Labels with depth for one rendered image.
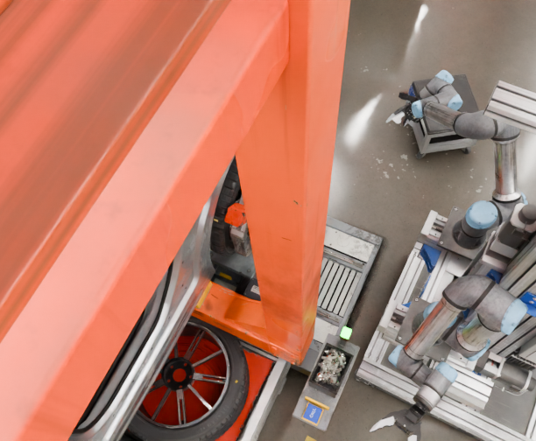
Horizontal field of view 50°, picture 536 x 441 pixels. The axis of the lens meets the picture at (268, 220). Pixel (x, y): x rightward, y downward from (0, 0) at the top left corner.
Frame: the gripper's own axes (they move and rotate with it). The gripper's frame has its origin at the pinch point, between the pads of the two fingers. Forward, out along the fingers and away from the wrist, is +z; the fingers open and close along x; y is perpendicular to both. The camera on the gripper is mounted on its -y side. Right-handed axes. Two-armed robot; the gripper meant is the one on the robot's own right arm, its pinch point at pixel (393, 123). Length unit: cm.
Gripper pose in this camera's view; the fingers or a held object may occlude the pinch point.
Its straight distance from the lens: 298.6
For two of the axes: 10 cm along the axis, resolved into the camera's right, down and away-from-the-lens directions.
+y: 4.0, 8.1, -4.4
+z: -5.6, 5.9, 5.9
